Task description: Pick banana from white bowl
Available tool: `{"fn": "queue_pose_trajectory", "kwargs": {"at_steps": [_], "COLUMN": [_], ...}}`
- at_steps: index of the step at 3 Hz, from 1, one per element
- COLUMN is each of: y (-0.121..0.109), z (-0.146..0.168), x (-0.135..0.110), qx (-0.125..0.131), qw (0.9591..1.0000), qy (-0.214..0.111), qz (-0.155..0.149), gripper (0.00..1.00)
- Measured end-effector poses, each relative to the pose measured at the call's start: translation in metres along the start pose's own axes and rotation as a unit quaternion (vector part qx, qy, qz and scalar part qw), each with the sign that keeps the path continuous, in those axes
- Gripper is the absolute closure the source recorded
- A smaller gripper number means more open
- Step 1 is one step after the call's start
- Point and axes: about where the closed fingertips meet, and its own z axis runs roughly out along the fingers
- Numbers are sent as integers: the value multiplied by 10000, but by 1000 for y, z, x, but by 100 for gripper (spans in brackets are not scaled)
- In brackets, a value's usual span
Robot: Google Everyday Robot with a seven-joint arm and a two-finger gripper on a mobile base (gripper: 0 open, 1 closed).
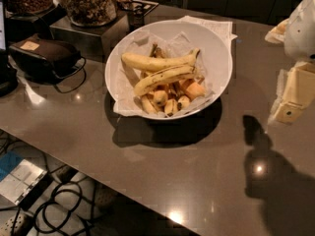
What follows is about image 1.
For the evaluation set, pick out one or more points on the glass jar with granola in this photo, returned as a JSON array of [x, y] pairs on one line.
[[90, 13]]

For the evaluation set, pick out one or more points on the silver box on floor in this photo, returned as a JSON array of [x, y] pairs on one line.
[[17, 179]]

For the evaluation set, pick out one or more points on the white paper liner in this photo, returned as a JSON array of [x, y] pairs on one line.
[[170, 69]]

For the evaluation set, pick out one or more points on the metal stand box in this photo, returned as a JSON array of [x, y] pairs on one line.
[[94, 43]]

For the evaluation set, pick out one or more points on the orange fruit piece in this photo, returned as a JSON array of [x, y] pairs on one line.
[[192, 89]]

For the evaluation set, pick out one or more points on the white bowl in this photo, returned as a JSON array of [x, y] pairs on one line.
[[177, 38]]

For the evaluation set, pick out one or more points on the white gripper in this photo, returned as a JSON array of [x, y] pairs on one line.
[[301, 33]]

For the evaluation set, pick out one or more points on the black card terminal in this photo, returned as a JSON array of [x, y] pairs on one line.
[[47, 61]]

